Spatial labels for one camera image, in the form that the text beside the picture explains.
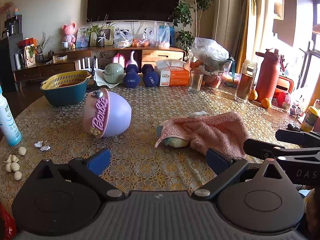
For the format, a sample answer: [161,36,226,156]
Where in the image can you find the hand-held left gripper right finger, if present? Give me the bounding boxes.
[192,148,288,201]

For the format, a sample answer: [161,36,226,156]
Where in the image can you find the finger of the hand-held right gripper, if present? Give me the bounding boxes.
[275,129,320,148]
[243,138,320,161]

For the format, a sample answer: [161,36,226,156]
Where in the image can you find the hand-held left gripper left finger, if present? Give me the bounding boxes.
[37,148,126,202]

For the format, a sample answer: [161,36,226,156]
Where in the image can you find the pink towel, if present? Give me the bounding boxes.
[154,112,250,158]

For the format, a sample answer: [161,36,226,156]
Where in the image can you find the yellow bottle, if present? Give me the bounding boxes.
[301,106,319,133]

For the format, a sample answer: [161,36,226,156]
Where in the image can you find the small red pouch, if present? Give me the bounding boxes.
[276,91,292,108]

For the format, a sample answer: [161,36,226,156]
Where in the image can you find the yellow and blue plush toy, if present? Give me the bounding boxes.
[155,120,190,148]

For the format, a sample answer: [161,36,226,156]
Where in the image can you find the purple bin with pink rim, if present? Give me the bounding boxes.
[82,88,132,139]

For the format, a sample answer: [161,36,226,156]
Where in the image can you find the orange bag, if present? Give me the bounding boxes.
[276,75,295,94]

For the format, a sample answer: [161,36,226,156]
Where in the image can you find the red thermos bottle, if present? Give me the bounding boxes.
[255,49,285,103]

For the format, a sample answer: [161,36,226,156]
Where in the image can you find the glass tea bottle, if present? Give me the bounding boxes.
[234,59,258,103]

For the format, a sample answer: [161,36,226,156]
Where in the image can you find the teal basin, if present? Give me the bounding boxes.
[40,76,91,107]

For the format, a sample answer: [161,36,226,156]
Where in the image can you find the white cloth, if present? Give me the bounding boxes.
[94,68,126,88]

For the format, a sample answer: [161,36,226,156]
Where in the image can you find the clear drinking glass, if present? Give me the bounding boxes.
[188,70,204,92]

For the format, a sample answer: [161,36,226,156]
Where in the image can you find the scattered white garlic cloves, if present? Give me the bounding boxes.
[4,146,27,181]

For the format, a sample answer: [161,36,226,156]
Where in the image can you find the glass fruit container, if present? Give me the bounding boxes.
[189,50,233,88]

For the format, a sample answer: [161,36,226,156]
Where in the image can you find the blue dumbbell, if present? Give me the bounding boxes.
[123,64,140,88]
[141,64,160,87]

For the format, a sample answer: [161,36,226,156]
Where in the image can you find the green ceramic pot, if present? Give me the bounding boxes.
[103,63,125,84]

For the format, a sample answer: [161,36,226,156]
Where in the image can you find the yellow colander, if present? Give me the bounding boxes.
[40,70,92,90]

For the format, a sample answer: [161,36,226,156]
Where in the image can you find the orange tissue box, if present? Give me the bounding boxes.
[154,59,190,87]

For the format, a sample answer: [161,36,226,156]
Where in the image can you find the wooden chair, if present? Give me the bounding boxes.
[75,55,98,80]

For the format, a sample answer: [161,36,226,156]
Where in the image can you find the white bottle with blue label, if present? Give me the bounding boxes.
[0,86,22,147]

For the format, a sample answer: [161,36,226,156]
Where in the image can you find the pink jug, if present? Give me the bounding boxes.
[112,52,125,68]

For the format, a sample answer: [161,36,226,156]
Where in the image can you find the pink kettlebell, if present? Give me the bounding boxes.
[126,50,139,68]

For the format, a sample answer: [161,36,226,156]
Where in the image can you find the red packet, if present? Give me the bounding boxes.
[0,202,17,240]

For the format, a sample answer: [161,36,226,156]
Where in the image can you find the small vase with plant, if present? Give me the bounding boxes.
[96,30,106,47]

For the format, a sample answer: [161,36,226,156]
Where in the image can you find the wooden television cabinet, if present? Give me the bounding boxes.
[14,45,187,83]

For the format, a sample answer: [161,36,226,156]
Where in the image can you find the vase with dry twigs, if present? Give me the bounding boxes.
[36,32,53,63]

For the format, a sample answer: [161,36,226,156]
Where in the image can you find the plastic bag with food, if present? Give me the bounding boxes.
[113,30,133,49]

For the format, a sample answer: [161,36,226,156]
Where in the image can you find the illustrated card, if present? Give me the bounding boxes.
[24,44,37,67]

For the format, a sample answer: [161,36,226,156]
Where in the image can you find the yellow curtain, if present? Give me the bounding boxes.
[235,0,260,67]

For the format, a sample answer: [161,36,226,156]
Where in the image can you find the pink bear figure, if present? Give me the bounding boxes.
[62,23,77,48]

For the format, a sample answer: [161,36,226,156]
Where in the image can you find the tall clear plastic bag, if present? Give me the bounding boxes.
[149,22,171,48]

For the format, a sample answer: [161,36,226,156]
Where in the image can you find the dark water dispenser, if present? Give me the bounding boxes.
[0,15,23,93]

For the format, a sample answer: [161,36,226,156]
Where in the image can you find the white standing air conditioner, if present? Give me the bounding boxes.
[212,0,242,53]

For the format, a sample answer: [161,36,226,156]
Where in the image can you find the green potted tree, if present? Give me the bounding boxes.
[170,0,214,51]

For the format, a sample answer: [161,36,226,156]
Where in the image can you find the black television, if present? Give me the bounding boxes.
[87,0,181,22]

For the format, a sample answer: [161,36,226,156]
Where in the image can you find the blue photo frame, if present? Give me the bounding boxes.
[75,29,90,48]

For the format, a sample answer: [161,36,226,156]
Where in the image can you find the green photo frame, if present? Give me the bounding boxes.
[89,26,115,47]

